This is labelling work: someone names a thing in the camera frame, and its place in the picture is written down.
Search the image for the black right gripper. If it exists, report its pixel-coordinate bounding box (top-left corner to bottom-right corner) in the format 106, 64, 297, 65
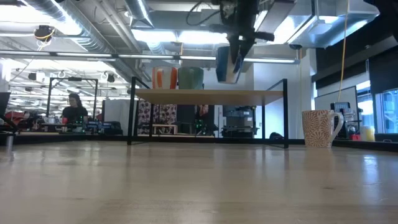
208, 0, 275, 65

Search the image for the blue mug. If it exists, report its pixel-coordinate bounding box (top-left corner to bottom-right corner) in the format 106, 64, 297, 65
215, 45, 244, 85

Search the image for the pale green mug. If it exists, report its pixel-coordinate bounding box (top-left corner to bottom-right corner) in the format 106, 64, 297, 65
177, 66, 205, 91

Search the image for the orange and white striped mug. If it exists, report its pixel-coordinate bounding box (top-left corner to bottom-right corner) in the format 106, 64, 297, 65
151, 66, 179, 90

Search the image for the orange floral pattern mug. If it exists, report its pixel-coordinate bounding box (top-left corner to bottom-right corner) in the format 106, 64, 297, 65
301, 109, 345, 149

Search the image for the grey ceiling box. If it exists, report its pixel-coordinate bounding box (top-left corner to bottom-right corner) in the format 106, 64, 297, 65
200, 8, 222, 31

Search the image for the black equipment cabinet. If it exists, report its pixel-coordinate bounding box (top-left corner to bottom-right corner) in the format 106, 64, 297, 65
222, 105, 259, 138

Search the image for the person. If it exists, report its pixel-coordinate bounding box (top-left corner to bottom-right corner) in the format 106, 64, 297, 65
60, 92, 90, 125
195, 104, 218, 133

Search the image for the floral patterned panel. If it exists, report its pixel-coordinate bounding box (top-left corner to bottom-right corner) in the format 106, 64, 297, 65
137, 100, 177, 135

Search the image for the long ceiling light bar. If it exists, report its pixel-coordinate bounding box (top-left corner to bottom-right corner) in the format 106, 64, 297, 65
0, 49, 301, 65

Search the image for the white partition board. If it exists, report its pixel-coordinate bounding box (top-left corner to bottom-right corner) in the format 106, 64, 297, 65
314, 86, 358, 111

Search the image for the white bench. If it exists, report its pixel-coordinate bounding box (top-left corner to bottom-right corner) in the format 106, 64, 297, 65
151, 123, 178, 135

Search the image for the black machine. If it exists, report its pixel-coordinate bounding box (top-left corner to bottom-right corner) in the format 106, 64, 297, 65
330, 101, 353, 139

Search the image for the yellow container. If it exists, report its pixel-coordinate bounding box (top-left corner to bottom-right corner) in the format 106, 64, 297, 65
360, 126, 376, 142

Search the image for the red crate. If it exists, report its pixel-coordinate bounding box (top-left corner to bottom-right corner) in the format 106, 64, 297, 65
4, 111, 25, 121

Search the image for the dark monitor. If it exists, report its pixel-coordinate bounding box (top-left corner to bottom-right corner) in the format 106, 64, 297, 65
0, 91, 11, 118

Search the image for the wooden shelf with black frame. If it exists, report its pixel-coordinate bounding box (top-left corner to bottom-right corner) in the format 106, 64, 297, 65
127, 76, 290, 149

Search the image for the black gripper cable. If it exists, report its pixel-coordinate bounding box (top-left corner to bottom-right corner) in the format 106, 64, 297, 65
185, 1, 221, 27

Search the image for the large silver spiral air duct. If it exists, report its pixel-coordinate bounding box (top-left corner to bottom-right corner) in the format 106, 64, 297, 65
23, 0, 116, 54

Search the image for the black yellow cable reel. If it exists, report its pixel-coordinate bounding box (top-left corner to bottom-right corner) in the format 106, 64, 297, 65
33, 24, 56, 43

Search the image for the grey metal post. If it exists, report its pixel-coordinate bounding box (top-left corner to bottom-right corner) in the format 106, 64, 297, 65
5, 133, 15, 154

